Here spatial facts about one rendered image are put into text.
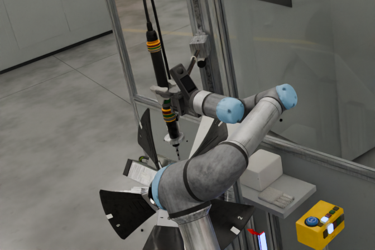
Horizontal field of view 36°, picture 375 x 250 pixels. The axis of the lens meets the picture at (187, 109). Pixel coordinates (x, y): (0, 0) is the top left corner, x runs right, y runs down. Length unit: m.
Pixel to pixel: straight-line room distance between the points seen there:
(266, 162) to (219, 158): 1.25
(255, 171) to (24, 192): 2.64
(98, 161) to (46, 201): 0.60
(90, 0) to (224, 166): 6.46
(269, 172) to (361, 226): 0.47
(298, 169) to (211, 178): 1.37
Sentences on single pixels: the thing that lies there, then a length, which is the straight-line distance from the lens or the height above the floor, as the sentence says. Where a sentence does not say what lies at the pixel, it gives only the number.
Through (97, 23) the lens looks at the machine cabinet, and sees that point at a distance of 7.86.
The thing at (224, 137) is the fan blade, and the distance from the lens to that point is 2.02.
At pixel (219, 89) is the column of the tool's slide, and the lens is 2.66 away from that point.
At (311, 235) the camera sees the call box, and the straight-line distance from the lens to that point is 2.13.
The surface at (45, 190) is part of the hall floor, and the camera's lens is 4.78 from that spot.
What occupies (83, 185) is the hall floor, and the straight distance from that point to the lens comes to 4.67.
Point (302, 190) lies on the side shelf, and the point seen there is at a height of 0.86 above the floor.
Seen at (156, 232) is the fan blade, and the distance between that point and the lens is 2.19.
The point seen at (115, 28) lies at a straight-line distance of 3.33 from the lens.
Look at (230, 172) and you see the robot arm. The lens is 1.43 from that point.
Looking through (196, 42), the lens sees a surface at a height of 1.57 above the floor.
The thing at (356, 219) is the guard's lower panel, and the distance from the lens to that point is 2.70.
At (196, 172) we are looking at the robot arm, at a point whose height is 1.66.
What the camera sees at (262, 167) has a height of 0.97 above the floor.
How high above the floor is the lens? 2.43
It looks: 27 degrees down
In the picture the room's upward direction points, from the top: 12 degrees counter-clockwise
